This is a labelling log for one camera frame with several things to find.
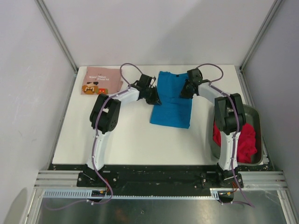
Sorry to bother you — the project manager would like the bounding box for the blue t shirt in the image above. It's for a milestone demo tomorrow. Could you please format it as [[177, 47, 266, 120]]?
[[150, 71, 192, 129]]

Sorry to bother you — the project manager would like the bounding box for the pink printed t shirt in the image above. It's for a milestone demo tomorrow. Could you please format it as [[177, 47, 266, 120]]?
[[81, 67, 123, 95]]

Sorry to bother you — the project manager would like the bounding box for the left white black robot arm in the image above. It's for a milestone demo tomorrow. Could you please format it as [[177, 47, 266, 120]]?
[[83, 74, 162, 187]]

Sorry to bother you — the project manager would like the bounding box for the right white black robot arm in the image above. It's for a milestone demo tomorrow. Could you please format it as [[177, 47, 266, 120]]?
[[180, 69, 246, 188]]

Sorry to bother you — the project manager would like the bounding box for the grey plastic basket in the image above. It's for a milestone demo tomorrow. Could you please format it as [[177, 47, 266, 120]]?
[[208, 104, 264, 167]]

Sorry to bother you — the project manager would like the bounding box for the red t shirt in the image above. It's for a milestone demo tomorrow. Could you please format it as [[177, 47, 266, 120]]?
[[212, 122, 257, 164]]

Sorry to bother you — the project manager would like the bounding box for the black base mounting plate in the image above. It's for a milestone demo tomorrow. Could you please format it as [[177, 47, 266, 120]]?
[[48, 164, 244, 197]]

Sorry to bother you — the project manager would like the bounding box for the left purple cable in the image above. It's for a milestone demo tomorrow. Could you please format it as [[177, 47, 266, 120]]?
[[43, 62, 143, 210]]

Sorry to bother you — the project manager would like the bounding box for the purple cable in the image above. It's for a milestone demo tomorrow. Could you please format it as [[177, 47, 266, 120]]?
[[43, 62, 143, 210], [197, 63, 255, 208]]

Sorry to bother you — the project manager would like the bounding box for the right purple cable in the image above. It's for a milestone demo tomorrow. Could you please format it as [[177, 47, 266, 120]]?
[[197, 63, 255, 208]]

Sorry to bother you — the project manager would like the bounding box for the right aluminium frame post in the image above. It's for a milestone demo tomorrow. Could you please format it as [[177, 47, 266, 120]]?
[[240, 0, 285, 70]]

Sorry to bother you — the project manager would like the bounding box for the aluminium frame post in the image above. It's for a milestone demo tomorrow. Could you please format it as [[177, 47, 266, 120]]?
[[35, 0, 78, 72], [240, 0, 285, 70]]

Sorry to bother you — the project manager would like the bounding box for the white slotted cable duct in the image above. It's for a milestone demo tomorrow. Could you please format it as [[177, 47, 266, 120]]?
[[43, 188, 243, 201]]

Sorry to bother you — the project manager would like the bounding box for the aluminium extrusion rail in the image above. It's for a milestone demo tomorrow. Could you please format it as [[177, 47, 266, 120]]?
[[34, 170, 288, 190]]

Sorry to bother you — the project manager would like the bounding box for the left aluminium frame post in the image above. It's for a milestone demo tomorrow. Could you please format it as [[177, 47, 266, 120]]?
[[35, 0, 78, 72]]

